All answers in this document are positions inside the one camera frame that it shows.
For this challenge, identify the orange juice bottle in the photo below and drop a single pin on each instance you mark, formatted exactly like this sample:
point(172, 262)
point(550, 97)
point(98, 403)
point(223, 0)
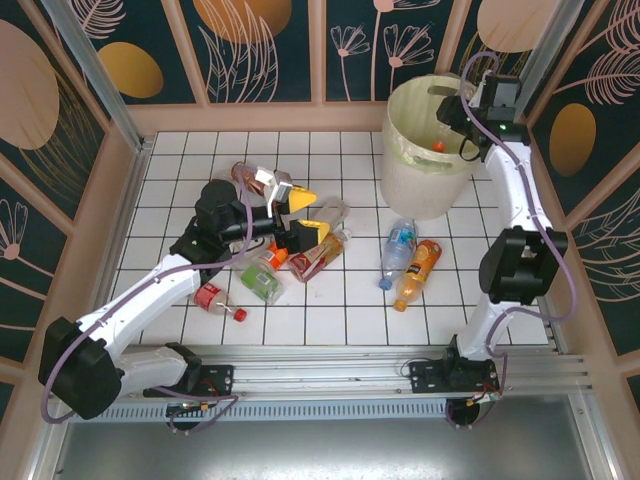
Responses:
point(417, 272)

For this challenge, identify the aluminium frame post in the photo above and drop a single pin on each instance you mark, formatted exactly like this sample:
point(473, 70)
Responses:
point(101, 80)
point(542, 45)

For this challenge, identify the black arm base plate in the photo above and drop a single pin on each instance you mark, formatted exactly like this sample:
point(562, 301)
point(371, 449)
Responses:
point(425, 377)
point(220, 380)

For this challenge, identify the orange label orange-cap bottle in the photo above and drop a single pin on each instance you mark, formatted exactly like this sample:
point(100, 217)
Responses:
point(439, 146)

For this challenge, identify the milky white green-cap bottle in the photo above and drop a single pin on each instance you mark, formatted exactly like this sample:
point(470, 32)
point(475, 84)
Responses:
point(335, 212)

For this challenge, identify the light blue label water bottle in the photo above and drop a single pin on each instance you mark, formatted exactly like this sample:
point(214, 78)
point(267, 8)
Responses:
point(397, 245)

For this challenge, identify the orange label brown-cap bottle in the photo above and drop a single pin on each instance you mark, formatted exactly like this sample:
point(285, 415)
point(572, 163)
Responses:
point(272, 256)

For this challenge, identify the translucent yellow bin liner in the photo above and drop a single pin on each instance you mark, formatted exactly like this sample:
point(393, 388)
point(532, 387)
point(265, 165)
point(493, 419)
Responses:
point(400, 150)

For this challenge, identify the red label cola bottle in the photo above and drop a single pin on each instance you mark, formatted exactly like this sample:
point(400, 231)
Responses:
point(206, 296)

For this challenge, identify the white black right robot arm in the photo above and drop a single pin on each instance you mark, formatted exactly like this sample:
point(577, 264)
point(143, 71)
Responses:
point(515, 190)

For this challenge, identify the cream plastic waste bin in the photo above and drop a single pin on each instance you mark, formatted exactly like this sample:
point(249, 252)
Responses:
point(425, 195)

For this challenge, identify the pale green label small bottle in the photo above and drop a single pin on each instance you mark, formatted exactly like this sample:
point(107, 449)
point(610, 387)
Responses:
point(252, 254)

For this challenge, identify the copper coloured plastic bottle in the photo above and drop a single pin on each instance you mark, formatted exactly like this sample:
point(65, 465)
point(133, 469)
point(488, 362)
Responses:
point(245, 175)

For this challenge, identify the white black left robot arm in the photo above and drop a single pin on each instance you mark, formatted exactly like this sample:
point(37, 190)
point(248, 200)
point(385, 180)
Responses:
point(150, 295)

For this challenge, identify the red label tea bottle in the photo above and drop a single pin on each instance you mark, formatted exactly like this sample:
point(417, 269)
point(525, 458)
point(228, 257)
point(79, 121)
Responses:
point(312, 260)

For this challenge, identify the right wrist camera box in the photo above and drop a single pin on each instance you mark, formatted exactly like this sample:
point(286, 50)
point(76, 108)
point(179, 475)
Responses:
point(482, 95)

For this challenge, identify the aluminium mounting rail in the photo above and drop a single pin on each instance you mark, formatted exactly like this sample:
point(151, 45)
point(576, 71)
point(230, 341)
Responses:
point(325, 372)

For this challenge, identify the aluminium side rail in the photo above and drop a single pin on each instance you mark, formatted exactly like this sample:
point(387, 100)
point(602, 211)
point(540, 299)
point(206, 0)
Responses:
point(557, 340)
point(131, 190)

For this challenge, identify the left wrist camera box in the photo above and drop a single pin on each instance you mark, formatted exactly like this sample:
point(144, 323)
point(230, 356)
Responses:
point(280, 187)

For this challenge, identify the grey metal sheet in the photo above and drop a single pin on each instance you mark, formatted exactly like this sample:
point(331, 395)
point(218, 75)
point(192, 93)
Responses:
point(325, 450)

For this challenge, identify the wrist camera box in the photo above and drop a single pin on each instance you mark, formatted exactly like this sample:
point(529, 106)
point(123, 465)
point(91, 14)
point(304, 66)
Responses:
point(280, 187)
point(482, 95)

